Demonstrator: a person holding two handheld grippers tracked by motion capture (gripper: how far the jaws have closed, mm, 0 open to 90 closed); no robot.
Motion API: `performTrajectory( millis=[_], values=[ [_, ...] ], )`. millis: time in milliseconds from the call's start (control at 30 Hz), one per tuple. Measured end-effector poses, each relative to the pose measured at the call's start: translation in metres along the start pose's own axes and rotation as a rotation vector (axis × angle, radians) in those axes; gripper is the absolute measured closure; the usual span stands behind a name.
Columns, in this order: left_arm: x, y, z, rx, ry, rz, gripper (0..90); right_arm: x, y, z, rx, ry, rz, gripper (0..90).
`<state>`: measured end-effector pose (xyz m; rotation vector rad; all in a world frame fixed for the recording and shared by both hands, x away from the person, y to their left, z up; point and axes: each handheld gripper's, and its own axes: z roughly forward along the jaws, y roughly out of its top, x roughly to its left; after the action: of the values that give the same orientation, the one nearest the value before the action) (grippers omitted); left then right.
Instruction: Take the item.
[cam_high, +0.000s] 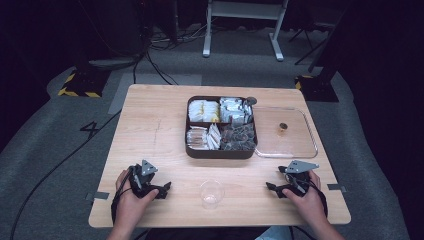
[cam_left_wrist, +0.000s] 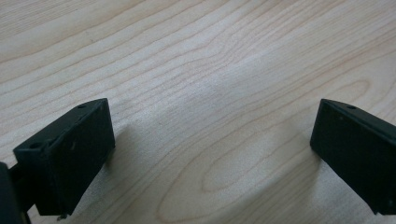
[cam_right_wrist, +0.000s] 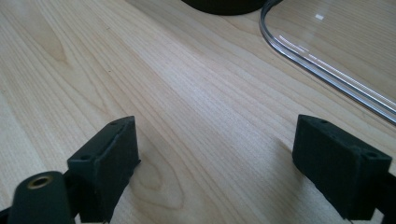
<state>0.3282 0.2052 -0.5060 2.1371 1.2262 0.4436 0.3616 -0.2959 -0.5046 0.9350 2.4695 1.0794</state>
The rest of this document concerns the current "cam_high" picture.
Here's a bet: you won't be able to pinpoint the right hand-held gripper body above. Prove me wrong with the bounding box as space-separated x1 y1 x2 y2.
278 159 320 198

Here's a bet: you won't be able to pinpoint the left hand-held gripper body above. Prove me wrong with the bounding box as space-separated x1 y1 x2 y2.
128 159 162 200

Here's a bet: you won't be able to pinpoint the person's left hand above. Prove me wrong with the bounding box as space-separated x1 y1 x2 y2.
114 169 161 232

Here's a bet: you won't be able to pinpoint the person's right hand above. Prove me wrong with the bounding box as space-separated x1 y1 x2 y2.
282 170 327 229

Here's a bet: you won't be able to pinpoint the clear box lid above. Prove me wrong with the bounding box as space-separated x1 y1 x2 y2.
252 105 319 160

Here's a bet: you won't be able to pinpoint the grey tape strip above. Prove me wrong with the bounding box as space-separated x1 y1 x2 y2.
85 191 111 202
326 182 348 194

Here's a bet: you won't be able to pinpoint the person's blue jeans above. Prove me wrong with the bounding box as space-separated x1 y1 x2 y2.
254 225 294 240

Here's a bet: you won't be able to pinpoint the clear plastic cup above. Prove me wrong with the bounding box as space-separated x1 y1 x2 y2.
199 179 226 211

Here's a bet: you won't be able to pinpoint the pile of dark wrapped pieces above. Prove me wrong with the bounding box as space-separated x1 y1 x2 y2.
220 123 257 152

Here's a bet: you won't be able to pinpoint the pile of white stick sachets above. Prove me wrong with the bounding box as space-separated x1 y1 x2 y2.
186 123 222 151

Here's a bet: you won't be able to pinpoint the brown compartment box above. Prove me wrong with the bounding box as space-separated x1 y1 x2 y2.
184 95 259 160

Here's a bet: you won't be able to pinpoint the pile of white yellow packets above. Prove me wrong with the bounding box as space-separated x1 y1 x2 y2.
187 99 221 124

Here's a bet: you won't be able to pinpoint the pile of silver packets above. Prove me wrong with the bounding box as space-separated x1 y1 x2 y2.
219 96 254 126

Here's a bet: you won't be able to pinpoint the yellow black striped stand base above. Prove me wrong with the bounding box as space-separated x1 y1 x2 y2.
57 67 112 99
294 74 340 103

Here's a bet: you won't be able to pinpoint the black tripod stand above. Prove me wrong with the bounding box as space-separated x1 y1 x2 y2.
287 19 336 67

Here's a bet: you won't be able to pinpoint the left hand-held gripper cable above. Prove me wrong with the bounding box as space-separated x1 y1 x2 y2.
110 165 135 224

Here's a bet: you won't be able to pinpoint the hand-held gripper cable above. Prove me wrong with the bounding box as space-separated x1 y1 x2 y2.
309 179 330 218
110 165 135 224

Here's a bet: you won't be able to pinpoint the right hand-held gripper cable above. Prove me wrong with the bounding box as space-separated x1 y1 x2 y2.
309 179 330 218

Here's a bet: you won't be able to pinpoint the long black floor cable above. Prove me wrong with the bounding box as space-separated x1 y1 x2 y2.
9 109 123 240

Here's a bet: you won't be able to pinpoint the black cable at stand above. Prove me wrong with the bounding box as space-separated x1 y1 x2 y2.
132 49 179 86

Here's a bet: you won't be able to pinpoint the bundle of floor cables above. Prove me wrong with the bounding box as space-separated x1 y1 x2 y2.
149 19 211 52

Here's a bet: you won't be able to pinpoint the white metal table frame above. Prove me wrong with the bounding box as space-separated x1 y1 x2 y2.
202 0 290 62

